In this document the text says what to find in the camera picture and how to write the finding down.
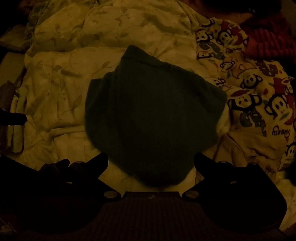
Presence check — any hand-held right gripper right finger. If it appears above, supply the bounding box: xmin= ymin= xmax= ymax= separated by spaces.
xmin=182 ymin=152 xmax=269 ymax=199

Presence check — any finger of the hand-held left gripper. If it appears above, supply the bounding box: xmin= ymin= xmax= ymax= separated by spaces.
xmin=0 ymin=110 xmax=27 ymax=127

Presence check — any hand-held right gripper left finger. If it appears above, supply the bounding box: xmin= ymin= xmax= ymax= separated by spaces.
xmin=39 ymin=152 xmax=121 ymax=199

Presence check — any dark green knit garment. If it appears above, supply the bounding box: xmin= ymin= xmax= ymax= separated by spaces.
xmin=84 ymin=45 xmax=227 ymax=187

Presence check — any dark grey fabric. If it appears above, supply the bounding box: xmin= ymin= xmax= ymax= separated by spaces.
xmin=0 ymin=80 xmax=17 ymax=152

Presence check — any cream leaf-print quilt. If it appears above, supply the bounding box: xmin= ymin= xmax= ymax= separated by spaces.
xmin=9 ymin=0 xmax=232 ymax=193

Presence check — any green leafy patterned cloth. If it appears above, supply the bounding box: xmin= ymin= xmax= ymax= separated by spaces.
xmin=23 ymin=0 xmax=58 ymax=44

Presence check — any red striped cloth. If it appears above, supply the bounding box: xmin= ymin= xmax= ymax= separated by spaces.
xmin=240 ymin=11 xmax=296 ymax=61

